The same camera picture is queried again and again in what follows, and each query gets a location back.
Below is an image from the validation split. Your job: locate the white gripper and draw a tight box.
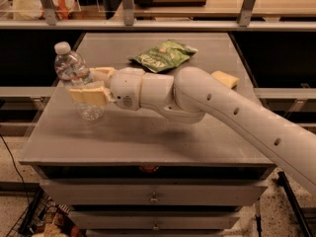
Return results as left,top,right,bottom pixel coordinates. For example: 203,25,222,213
69,67,145,111

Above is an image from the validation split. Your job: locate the clear plastic water bottle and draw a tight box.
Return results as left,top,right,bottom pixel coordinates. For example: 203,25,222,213
54,41,104,121

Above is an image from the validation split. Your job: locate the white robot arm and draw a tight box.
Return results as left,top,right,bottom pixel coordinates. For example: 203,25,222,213
69,67,316,194

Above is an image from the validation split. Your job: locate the green snack bag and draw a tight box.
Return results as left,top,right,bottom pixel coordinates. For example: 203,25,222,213
129,39,198,73

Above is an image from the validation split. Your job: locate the grey drawer cabinet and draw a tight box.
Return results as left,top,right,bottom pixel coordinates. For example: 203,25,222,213
19,32,289,237

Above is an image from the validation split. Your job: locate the white plastic bag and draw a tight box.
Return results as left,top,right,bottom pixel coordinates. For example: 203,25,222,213
13,0,78,20

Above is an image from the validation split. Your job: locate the yellow sponge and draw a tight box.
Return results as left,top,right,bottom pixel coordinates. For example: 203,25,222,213
211,70,239,89

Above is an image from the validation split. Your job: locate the black metal stand leg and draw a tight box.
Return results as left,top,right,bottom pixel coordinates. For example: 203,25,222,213
276,172,314,237

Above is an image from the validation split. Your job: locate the metal shelf rail frame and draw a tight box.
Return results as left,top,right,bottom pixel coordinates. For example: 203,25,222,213
0,0,316,32

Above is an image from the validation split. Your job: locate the black cable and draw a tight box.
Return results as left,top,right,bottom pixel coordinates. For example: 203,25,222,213
0,133,33,205

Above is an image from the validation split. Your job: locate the black wire basket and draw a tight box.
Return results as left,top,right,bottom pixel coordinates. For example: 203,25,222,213
5,189,80,237

